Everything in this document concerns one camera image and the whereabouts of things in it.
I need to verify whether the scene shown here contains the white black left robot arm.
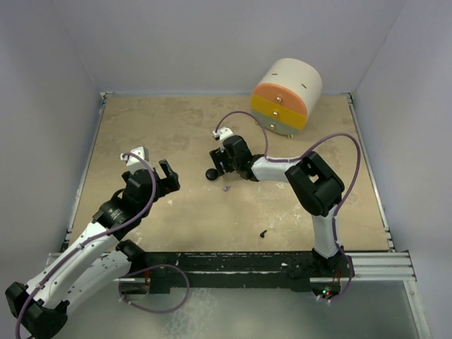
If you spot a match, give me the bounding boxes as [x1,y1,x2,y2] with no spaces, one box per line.
[6,153,180,338]

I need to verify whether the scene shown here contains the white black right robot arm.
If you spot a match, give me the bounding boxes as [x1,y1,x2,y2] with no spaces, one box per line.
[206,131,345,276]

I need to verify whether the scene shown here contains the black earbud charging case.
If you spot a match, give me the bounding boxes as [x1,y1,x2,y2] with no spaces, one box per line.
[205,168,220,181]

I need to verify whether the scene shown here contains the round three-drawer storage box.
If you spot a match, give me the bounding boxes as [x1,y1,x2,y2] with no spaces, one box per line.
[250,58,323,138]

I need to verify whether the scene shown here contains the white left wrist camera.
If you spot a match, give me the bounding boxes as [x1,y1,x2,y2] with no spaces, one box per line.
[120,146,150,174]

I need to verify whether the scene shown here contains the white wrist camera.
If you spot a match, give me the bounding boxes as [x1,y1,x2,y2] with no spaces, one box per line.
[120,146,150,174]
[212,127,234,142]

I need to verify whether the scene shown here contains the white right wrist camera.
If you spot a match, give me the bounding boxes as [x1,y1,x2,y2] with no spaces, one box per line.
[212,127,234,142]

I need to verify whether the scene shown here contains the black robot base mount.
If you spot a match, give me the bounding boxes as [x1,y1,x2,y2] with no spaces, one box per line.
[126,250,355,297]

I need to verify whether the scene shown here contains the aluminium frame rail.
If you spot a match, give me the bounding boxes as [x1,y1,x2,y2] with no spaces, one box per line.
[47,249,418,283]

